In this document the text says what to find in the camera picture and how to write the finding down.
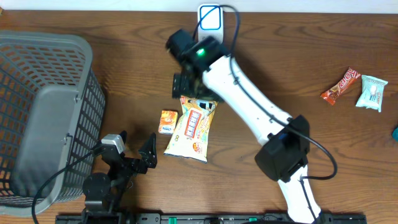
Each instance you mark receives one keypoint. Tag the red Top chocolate bar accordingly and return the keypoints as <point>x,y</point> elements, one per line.
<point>334,92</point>

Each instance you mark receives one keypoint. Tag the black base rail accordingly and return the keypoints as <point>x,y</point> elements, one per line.
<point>155,218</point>

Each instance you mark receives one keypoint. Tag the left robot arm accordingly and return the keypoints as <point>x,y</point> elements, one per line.
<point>104,191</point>

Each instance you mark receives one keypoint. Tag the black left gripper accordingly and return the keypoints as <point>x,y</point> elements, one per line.
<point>152,160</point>

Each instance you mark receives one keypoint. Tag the grey plastic shopping basket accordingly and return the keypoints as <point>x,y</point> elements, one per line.
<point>51,113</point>

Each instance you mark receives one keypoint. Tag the small orange snack box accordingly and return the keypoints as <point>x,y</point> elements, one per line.
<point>168,121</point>

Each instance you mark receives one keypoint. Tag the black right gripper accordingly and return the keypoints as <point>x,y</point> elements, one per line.
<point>180,88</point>

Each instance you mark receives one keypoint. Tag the large yellow snack bag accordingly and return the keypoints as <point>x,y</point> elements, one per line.
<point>190,137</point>

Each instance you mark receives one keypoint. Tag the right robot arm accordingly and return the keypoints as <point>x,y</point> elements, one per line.
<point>209,72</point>

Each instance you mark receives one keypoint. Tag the white barcode scanner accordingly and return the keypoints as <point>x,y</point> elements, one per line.
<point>210,17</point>

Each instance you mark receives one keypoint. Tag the teal Listerine mouthwash bottle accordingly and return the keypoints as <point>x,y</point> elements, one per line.
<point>395,134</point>

